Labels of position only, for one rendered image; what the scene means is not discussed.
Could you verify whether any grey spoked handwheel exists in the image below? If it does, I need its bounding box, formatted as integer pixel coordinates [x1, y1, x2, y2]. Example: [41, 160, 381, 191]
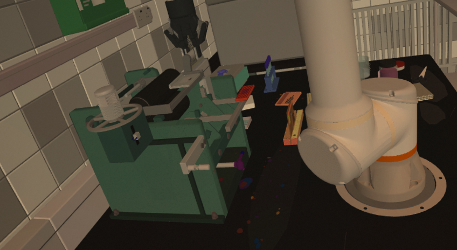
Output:
[86, 103, 144, 134]

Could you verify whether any grey release bar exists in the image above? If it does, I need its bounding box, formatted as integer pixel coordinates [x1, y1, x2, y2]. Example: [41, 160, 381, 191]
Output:
[224, 98, 251, 134]

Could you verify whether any beige wall socket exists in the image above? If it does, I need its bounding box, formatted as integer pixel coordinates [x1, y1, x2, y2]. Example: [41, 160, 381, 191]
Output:
[133, 5, 154, 29]

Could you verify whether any green mangle body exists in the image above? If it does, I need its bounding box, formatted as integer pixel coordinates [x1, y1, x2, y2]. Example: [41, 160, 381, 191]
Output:
[69, 65, 253, 225]

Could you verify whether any red ribbed tag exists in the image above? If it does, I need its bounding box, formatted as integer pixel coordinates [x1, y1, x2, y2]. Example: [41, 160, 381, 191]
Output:
[234, 84, 255, 102]

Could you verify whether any orange and yellow block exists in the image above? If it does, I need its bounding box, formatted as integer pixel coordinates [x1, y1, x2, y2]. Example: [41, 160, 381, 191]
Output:
[282, 101, 305, 147]

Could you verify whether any beige round mounting plate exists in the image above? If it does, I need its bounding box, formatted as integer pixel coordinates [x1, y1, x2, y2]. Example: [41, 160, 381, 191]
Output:
[335, 156, 447, 217]

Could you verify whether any clear glass jar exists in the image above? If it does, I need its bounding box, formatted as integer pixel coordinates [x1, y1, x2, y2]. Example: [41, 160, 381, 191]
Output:
[357, 55, 371, 81]

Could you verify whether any beige ribbed pad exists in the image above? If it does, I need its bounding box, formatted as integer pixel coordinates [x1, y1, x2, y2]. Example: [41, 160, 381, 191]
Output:
[412, 82, 435, 102]

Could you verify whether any white flat plate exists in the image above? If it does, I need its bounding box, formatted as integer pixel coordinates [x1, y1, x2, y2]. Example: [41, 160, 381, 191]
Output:
[241, 95, 257, 111]

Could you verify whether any white slatted railing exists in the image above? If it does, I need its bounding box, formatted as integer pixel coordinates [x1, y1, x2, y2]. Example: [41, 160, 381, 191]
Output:
[351, 0, 457, 68]

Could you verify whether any pink round jar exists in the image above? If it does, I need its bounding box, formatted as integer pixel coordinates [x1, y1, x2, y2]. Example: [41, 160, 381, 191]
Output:
[379, 66, 398, 79]

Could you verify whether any grey yoke plate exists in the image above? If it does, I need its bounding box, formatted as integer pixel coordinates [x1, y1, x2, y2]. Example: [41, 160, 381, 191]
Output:
[168, 70, 205, 91]

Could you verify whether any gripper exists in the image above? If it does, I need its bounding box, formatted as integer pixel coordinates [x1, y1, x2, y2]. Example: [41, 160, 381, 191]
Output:
[163, 0, 210, 53]

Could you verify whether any blue stand with purple piece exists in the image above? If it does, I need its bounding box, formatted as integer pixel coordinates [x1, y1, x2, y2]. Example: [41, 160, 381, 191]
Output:
[263, 55, 280, 94]

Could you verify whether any orange flat card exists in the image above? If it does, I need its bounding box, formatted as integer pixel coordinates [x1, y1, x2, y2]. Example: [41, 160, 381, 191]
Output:
[274, 92, 303, 107]

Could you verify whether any grey knurled cylinder knob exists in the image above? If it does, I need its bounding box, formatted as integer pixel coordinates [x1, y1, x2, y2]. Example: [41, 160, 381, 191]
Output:
[93, 85, 124, 121]

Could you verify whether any crank with purple handle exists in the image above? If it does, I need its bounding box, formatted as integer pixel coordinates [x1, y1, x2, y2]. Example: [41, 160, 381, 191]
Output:
[216, 151, 247, 172]

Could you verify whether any grey table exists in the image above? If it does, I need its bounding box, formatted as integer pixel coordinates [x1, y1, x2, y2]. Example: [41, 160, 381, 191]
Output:
[431, 0, 457, 18]

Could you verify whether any grey box cabinet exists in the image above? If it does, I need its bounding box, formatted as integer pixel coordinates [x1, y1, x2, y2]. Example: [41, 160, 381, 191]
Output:
[205, 0, 305, 67]

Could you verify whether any green wall cabinet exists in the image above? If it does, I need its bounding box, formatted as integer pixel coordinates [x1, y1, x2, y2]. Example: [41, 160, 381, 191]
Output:
[46, 0, 130, 37]

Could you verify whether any grey lever with white handle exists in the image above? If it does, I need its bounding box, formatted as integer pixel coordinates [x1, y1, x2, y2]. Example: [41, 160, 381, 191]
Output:
[179, 135, 212, 176]

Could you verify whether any grey upright latch lever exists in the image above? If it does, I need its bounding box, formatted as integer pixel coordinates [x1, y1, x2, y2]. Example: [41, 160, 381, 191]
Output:
[183, 50, 210, 73]

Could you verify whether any black rubber roll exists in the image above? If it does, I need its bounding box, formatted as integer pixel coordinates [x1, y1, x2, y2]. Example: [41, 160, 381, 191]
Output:
[129, 68, 190, 123]

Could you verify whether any grey wall trunking rail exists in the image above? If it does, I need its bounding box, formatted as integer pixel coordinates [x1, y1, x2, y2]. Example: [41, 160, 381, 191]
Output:
[0, 10, 144, 98]

